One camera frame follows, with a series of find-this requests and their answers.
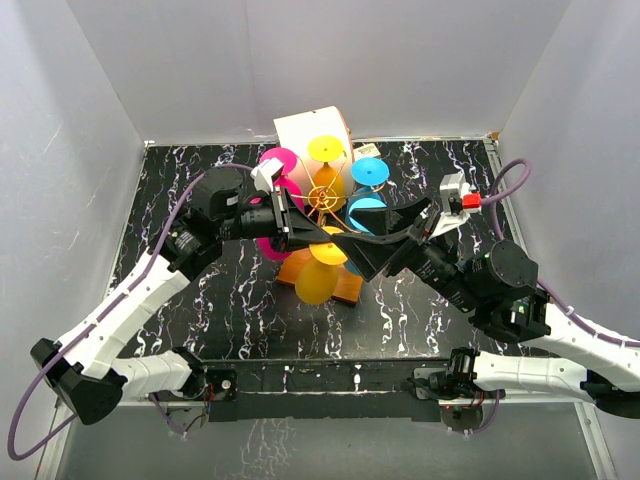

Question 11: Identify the pink wine glass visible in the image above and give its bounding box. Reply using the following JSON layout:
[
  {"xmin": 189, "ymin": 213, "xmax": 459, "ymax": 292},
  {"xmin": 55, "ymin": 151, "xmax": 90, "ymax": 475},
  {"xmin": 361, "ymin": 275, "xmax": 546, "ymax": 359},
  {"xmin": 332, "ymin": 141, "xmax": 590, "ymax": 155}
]
[
  {"xmin": 258, "ymin": 147, "xmax": 304, "ymax": 210},
  {"xmin": 255, "ymin": 237, "xmax": 291, "ymax": 262}
]

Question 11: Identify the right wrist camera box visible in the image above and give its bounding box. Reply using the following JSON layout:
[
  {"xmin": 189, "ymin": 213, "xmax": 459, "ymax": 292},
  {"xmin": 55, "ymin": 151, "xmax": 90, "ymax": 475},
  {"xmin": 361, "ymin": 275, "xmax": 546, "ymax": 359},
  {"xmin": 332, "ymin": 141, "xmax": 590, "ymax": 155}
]
[{"xmin": 430, "ymin": 172, "xmax": 482, "ymax": 239}]

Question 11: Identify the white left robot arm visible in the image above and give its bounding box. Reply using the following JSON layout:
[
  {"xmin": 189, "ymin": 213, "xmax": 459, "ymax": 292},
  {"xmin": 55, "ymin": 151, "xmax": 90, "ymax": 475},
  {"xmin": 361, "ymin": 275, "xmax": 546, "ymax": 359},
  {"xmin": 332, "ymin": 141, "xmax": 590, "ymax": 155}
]
[{"xmin": 31, "ymin": 167, "xmax": 330, "ymax": 425}]

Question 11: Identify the blue wine glass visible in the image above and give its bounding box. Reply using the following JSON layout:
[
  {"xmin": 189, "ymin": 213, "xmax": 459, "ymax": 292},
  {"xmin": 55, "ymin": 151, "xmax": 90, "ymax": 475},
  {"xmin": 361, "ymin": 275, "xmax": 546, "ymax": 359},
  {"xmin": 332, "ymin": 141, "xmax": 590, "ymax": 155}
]
[
  {"xmin": 346, "ymin": 197, "xmax": 387, "ymax": 235},
  {"xmin": 351, "ymin": 157, "xmax": 390, "ymax": 190}
]

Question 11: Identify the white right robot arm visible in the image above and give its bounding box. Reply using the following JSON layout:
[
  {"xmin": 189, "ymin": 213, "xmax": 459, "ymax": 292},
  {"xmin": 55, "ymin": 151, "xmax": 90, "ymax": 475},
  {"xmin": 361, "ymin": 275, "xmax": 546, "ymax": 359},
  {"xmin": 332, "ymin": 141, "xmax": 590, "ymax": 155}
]
[{"xmin": 332, "ymin": 194, "xmax": 639, "ymax": 419}]

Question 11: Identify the small white tag box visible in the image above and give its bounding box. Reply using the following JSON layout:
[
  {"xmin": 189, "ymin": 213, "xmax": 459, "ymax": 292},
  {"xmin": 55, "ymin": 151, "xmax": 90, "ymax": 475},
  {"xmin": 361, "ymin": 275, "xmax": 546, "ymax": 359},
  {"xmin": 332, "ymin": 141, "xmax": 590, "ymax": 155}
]
[{"xmin": 353, "ymin": 143, "xmax": 380, "ymax": 160}]

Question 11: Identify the orange wine glass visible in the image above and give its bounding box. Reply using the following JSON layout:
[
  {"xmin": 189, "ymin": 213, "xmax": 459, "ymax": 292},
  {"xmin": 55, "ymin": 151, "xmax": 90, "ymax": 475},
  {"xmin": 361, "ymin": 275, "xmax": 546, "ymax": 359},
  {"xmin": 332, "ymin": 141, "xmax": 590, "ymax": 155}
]
[
  {"xmin": 294, "ymin": 242, "xmax": 347, "ymax": 305},
  {"xmin": 307, "ymin": 135, "xmax": 346, "ymax": 213}
]

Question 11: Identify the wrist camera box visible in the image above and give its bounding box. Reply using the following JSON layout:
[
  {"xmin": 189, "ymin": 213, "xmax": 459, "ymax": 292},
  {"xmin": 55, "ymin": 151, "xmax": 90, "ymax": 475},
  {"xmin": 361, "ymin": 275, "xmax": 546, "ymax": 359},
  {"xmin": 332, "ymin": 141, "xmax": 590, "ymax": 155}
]
[
  {"xmin": 430, "ymin": 172, "xmax": 482, "ymax": 239},
  {"xmin": 250, "ymin": 157, "xmax": 284, "ymax": 193}
]

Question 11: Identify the white cylindrical container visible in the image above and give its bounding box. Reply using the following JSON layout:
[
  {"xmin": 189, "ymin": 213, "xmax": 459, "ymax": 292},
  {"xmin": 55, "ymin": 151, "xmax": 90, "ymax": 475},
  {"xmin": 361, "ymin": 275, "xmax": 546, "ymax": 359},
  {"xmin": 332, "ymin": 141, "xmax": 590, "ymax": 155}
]
[{"xmin": 273, "ymin": 106, "xmax": 354, "ymax": 194}]

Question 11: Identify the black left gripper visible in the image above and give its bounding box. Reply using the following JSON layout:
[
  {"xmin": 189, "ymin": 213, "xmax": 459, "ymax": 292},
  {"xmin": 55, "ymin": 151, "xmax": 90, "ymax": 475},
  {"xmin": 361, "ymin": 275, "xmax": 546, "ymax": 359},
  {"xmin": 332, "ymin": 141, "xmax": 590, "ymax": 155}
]
[{"xmin": 218, "ymin": 185, "xmax": 333, "ymax": 254}]

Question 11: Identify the gold wire wine glass rack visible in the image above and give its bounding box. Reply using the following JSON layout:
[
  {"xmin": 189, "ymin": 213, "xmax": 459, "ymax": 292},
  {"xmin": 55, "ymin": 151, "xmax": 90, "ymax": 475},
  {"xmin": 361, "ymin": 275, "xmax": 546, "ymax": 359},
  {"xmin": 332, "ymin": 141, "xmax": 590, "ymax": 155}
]
[{"xmin": 276, "ymin": 149, "xmax": 389, "ymax": 306}]

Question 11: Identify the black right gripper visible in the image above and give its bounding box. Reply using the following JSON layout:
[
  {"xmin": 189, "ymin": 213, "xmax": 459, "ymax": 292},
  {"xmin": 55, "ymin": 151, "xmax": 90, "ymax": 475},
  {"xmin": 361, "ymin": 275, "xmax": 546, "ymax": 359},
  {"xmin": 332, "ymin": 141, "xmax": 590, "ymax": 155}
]
[{"xmin": 332, "ymin": 194, "xmax": 484, "ymax": 313}]

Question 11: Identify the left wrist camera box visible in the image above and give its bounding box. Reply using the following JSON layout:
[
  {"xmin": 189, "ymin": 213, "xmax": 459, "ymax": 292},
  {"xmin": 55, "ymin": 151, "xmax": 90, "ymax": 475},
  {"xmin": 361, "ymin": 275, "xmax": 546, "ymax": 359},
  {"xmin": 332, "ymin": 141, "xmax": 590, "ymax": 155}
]
[{"xmin": 250, "ymin": 157, "xmax": 284, "ymax": 193}]

